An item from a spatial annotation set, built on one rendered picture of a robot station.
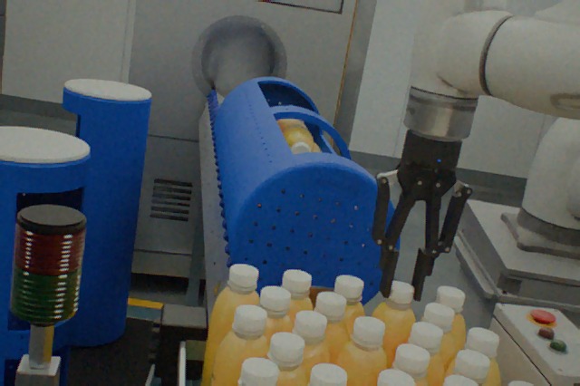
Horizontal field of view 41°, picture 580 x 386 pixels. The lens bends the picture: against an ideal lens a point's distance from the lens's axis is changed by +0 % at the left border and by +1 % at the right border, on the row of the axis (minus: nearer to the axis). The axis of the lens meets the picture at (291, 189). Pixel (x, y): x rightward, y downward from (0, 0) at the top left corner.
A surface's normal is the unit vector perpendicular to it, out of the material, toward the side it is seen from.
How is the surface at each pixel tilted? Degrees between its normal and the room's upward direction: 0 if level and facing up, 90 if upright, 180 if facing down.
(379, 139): 90
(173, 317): 0
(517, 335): 90
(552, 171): 91
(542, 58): 79
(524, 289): 90
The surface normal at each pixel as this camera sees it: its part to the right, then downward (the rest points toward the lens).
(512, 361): -0.98, -0.12
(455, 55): -0.67, 0.22
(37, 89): 0.00, 0.28
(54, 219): 0.16, -0.95
